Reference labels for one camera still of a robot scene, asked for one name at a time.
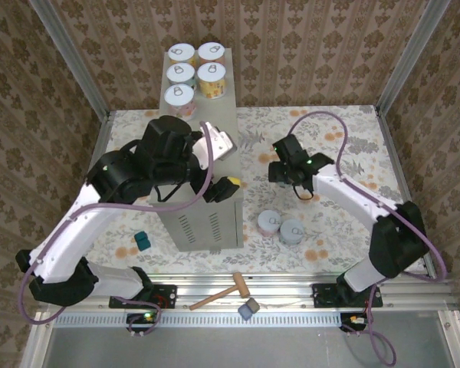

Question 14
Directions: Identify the yellow patterned label can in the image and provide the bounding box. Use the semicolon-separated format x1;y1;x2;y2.
197;63;229;100

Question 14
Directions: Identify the floral tablecloth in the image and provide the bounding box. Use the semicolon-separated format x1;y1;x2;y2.
74;103;426;275

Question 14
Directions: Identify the small controller board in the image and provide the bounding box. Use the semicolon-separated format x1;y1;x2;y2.
126;312;164;334
340;312;369;333

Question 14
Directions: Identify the pink label tin can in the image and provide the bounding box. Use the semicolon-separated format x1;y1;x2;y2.
163;83;198;119
257;209;283;238

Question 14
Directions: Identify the dark teal block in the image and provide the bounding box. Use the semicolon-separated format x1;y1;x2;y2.
133;231;153;252

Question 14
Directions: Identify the grey metal counter box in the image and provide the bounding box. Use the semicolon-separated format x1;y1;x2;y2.
152;48;245;253

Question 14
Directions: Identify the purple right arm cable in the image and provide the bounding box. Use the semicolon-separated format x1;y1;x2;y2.
289;110;448;367

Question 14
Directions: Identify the aluminium frame post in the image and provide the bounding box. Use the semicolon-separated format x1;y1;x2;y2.
28;0;111;118
377;0;452;112

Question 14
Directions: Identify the yellow orange-fruit label can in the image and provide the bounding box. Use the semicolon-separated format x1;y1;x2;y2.
166;44;198;68

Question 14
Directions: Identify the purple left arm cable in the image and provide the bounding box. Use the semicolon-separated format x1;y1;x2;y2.
18;120;216;326

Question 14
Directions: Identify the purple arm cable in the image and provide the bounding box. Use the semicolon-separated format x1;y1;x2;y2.
18;120;216;326
289;110;448;367

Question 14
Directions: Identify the peach label tin can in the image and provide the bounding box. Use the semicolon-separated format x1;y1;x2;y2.
197;41;228;67

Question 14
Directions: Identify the teal coconut label can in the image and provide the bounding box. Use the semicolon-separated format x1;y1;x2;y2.
165;62;198;90

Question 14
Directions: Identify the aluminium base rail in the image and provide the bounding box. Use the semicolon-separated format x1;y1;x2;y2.
61;272;452;312

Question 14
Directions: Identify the grey metal panel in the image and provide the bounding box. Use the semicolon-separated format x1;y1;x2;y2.
21;310;460;368

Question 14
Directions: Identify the wooden mallet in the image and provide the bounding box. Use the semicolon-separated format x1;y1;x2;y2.
189;271;251;311

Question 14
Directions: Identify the slotted cable duct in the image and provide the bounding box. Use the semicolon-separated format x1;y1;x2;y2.
55;314;344;328

